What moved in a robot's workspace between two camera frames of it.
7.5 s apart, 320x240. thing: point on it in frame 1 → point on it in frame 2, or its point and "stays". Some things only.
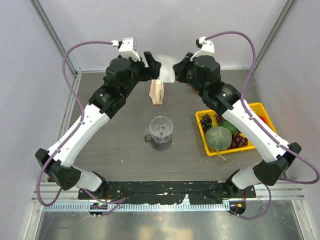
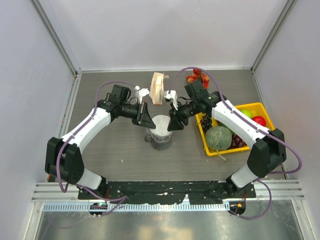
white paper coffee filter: x=167 y=73 → x=161 y=122
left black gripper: x=152 y=71 → x=143 y=118
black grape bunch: x=206 y=122 stays
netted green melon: x=218 y=137 stays
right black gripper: x=180 y=68 → x=174 y=124
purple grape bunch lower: x=237 y=141 stays
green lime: x=225 y=123 stays
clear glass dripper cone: x=160 y=129 stays
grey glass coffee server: x=157 y=145 stays
